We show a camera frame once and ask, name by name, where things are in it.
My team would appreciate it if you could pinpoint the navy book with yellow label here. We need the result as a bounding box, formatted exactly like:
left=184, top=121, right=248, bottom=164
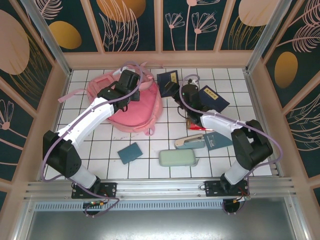
left=197, top=85, right=231, bottom=113
left=156, top=70, right=180, bottom=99

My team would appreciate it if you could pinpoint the pink school backpack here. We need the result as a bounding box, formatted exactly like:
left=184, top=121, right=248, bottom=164
left=57, top=61, right=165, bottom=137

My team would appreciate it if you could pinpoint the beige and blue stapler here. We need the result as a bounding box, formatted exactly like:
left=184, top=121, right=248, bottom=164
left=174, top=133, right=206, bottom=150

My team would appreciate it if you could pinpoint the teal passport booklet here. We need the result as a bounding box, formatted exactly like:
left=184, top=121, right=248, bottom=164
left=203, top=131, right=233, bottom=152

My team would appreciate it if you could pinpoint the small teal notebook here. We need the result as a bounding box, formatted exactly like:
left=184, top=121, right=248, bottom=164
left=117, top=142, right=143, bottom=165

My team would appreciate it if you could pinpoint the pale green pencil case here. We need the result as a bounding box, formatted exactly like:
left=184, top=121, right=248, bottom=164
left=158, top=149, right=200, bottom=168

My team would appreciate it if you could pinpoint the grey metal sheet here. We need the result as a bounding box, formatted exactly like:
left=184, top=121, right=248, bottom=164
left=14, top=209, right=308, bottom=240

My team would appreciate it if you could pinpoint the aluminium side rail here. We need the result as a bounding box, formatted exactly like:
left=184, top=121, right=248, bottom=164
left=242, top=69, right=285, bottom=179

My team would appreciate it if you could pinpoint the aluminium corner post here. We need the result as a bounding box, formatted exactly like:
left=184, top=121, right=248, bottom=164
left=245, top=0, right=293, bottom=74
left=19, top=0, right=73, bottom=77

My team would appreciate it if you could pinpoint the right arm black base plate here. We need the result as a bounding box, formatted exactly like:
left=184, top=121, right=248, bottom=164
left=204, top=180, right=251, bottom=199

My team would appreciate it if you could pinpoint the aluminium frame rail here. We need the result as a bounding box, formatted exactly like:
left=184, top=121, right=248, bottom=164
left=23, top=176, right=298, bottom=201

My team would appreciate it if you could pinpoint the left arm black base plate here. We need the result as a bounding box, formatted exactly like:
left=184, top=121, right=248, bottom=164
left=71, top=181, right=118, bottom=200

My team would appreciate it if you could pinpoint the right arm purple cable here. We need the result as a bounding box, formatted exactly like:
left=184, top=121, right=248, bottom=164
left=179, top=73, right=285, bottom=216

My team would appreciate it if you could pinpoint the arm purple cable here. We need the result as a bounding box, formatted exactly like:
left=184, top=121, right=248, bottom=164
left=41, top=61, right=145, bottom=219
left=179, top=73, right=285, bottom=216

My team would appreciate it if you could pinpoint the slotted grey cable duct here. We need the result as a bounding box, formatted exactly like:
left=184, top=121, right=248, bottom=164
left=33, top=201, right=227, bottom=212

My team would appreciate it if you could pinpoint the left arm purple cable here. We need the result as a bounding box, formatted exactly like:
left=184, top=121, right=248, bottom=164
left=41, top=61, right=145, bottom=219

